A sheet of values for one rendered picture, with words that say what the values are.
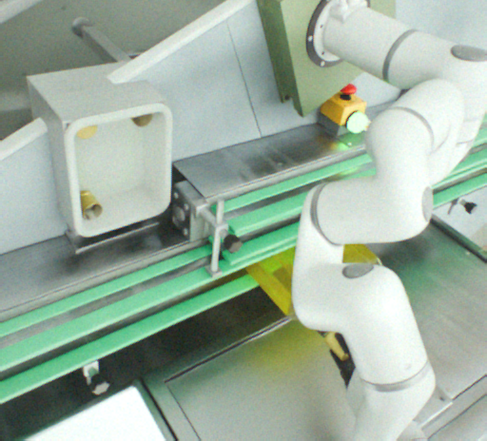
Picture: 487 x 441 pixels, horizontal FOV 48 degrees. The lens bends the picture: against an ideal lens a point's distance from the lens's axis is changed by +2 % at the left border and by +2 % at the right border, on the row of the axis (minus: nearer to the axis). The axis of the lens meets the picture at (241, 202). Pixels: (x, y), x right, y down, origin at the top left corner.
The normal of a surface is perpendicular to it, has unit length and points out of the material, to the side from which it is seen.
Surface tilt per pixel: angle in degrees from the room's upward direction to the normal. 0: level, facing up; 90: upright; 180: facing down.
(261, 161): 90
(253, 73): 0
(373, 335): 55
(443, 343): 91
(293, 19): 2
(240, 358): 90
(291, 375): 91
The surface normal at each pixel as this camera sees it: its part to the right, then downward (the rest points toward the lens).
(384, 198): -0.74, 0.05
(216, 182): 0.11, -0.78
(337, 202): -0.75, -0.26
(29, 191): 0.56, 0.55
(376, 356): -0.40, 0.33
